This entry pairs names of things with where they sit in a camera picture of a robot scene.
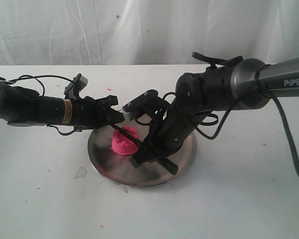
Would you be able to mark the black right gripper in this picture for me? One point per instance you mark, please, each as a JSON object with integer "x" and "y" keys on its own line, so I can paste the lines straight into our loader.
{"x": 167, "y": 135}

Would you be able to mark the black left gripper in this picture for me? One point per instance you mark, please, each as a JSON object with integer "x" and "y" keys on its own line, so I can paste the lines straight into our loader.
{"x": 90, "y": 113}

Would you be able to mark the pink clay lump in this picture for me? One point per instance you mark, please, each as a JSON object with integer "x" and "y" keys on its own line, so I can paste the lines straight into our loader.
{"x": 122, "y": 145}

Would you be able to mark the black knife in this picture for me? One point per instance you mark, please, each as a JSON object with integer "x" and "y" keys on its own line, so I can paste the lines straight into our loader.
{"x": 145, "y": 153}

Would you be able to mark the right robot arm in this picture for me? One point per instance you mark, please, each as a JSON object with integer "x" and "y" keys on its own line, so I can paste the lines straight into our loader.
{"x": 226, "y": 85}

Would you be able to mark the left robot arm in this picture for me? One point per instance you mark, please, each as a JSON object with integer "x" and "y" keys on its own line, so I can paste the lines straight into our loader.
{"x": 26, "y": 107}

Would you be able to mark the round stainless steel plate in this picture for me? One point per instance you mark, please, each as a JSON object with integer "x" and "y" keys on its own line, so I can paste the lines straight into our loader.
{"x": 118, "y": 169}

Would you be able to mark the clear tape scrap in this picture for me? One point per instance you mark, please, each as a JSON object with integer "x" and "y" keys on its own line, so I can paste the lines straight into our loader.
{"x": 81, "y": 173}

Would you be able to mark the white backdrop curtain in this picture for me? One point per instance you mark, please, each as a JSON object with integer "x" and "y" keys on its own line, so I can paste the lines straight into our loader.
{"x": 117, "y": 32}

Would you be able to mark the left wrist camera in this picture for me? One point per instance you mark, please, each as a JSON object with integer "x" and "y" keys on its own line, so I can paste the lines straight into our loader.
{"x": 75, "y": 87}

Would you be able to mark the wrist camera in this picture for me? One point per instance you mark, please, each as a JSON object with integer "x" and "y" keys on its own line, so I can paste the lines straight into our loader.
{"x": 136, "y": 106}
{"x": 75, "y": 87}

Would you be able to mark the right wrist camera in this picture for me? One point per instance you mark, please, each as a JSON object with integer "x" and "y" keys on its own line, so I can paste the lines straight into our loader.
{"x": 136, "y": 106}

